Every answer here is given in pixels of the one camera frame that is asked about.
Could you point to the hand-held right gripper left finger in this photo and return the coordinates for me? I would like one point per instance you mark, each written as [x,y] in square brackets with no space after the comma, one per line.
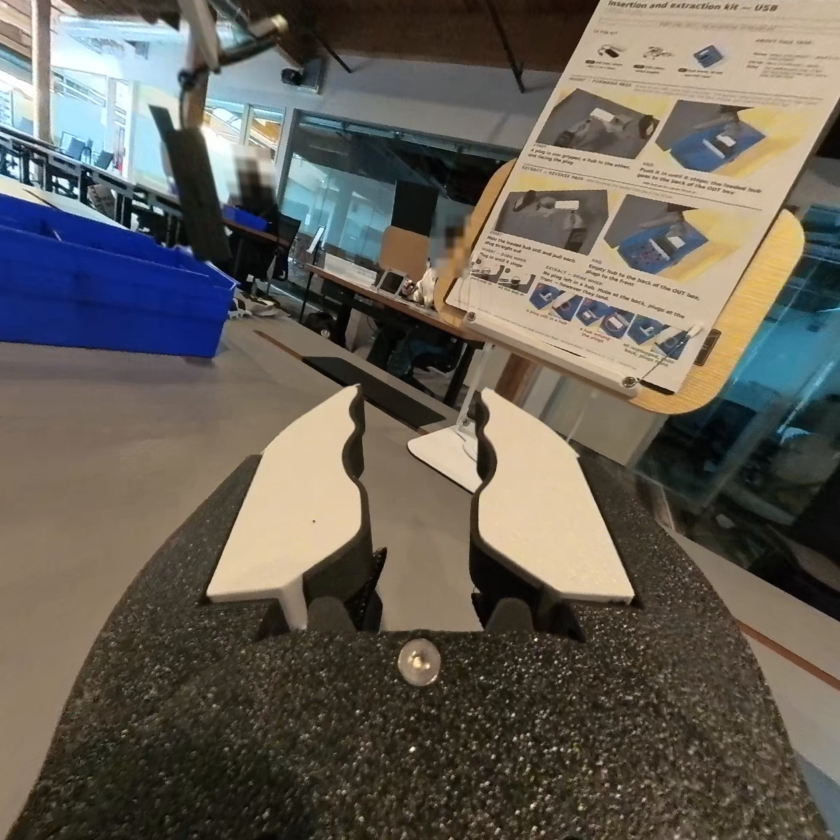
[295,512]

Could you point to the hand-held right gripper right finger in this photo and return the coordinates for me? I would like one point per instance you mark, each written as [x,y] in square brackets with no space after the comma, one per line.
[551,512]

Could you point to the blue plastic bin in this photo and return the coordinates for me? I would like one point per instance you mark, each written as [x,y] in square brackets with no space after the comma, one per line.
[98,295]
[246,216]

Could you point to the white document stand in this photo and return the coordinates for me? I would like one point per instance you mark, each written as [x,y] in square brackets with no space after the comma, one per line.
[439,459]

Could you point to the black backpack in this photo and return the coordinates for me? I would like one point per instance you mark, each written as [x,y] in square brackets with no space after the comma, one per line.
[320,325]

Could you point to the white sneakers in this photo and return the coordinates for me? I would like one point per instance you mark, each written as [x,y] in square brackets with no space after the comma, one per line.
[253,305]

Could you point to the brown wooden table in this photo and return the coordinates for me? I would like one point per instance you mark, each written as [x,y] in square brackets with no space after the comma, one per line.
[367,295]

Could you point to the clear acrylic stand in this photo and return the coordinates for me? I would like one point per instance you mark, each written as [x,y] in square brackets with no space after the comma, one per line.
[392,282]

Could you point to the brown cardboard board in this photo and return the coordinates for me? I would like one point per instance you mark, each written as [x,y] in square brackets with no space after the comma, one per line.
[403,253]

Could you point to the black flat panel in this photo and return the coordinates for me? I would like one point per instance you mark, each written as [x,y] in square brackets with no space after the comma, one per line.
[197,197]

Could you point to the printed instruction sheet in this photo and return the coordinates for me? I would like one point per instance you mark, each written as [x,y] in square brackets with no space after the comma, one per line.
[722,131]

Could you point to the wooden post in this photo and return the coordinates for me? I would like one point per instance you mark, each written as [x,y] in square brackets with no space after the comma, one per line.
[518,387]

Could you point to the black security camera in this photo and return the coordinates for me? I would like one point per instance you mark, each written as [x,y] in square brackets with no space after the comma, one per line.
[293,75]

